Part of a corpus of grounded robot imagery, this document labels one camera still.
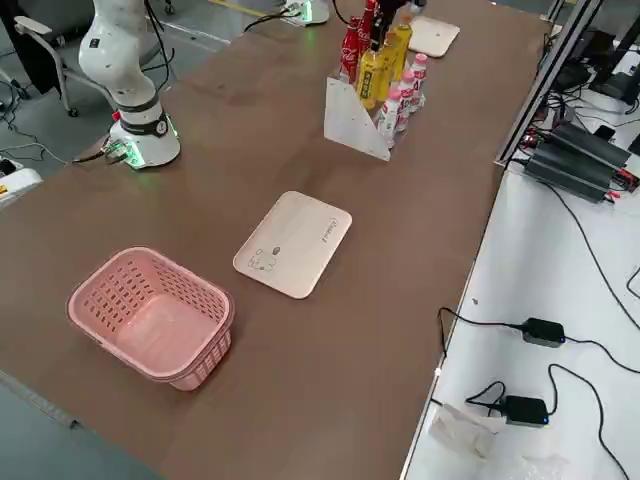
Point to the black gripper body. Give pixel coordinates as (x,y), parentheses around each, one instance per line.
(390,10)

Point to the red Coca-Cola bottle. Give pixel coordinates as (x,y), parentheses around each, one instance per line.
(350,47)
(366,30)

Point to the clear acrylic tiered shelf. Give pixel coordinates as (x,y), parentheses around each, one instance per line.
(350,115)

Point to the cream rectangular tray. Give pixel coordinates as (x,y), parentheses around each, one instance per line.
(295,245)
(435,37)

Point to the white bottle pink cap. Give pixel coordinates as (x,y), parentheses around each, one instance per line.
(419,75)
(391,115)
(407,95)

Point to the black finned power supply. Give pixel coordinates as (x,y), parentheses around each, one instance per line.
(592,145)
(567,175)

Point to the black smartphone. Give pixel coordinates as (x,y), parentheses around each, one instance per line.
(605,132)

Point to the black power adapter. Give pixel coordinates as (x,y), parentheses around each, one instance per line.
(544,331)
(525,410)

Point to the grey office chair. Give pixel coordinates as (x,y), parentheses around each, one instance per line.
(35,55)

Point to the pink plastic basket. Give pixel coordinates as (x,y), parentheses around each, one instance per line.
(150,325)

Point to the white device housing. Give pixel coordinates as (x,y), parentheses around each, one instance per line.
(17,187)

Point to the clear plastic bag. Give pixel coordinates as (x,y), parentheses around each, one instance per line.
(465,430)

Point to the aluminium camera post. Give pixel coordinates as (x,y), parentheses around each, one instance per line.
(530,115)

